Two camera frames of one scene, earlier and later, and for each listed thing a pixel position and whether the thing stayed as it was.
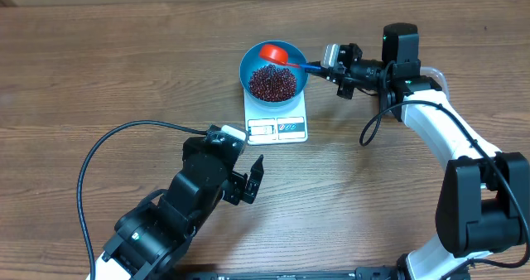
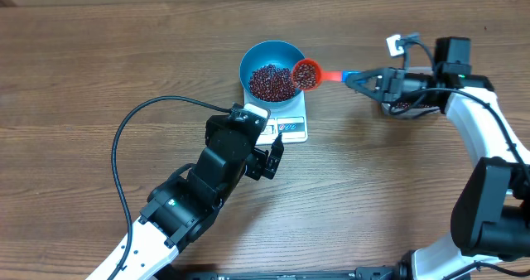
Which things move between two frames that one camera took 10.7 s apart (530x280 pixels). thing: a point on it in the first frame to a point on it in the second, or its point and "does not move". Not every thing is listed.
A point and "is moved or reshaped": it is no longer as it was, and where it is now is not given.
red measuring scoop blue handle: (279, 54) is moved or reshaped
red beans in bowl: (272, 84) does not move
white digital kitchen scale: (268, 123) does not move
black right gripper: (347, 89) to (396, 74)
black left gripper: (236, 191) to (257, 165)
